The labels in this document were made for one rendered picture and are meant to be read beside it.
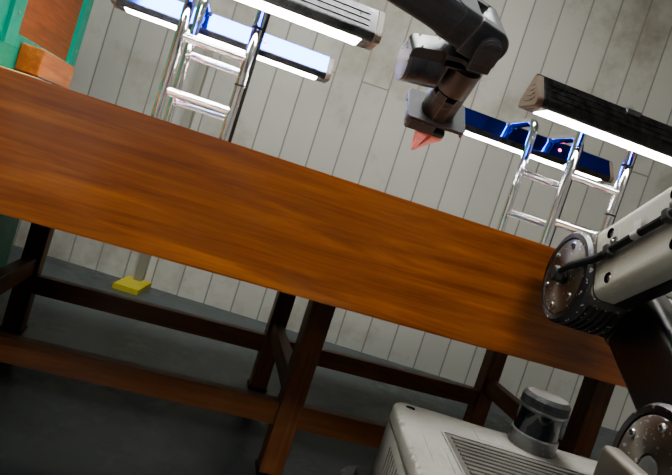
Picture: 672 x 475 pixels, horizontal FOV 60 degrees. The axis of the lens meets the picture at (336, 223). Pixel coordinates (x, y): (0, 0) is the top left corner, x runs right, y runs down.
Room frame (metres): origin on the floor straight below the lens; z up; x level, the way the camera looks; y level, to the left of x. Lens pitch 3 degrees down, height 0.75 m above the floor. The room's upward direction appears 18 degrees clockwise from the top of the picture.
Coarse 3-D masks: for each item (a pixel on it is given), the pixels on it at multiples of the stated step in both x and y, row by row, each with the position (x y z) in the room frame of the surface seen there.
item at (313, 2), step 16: (272, 0) 1.10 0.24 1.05; (288, 0) 1.11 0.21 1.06; (304, 0) 1.12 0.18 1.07; (320, 0) 1.14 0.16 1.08; (336, 0) 1.15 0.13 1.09; (352, 0) 1.17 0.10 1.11; (304, 16) 1.12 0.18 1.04; (320, 16) 1.12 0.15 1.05; (336, 16) 1.13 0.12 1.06; (352, 16) 1.15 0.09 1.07; (368, 16) 1.16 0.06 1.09; (384, 16) 1.18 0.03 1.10; (352, 32) 1.14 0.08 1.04; (368, 32) 1.14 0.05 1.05; (368, 48) 1.21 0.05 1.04
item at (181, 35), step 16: (192, 0) 1.26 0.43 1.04; (256, 16) 1.29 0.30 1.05; (176, 32) 1.26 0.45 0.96; (256, 32) 1.29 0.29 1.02; (176, 48) 1.26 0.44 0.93; (208, 48) 1.27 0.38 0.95; (224, 48) 1.28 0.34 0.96; (256, 48) 1.29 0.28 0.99; (176, 64) 1.26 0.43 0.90; (240, 80) 1.29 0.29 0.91; (160, 96) 1.25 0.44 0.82; (176, 96) 1.27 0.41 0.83; (192, 96) 1.27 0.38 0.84; (240, 96) 1.29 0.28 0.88; (160, 112) 1.26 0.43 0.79; (224, 112) 1.29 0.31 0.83; (224, 128) 1.29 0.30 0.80
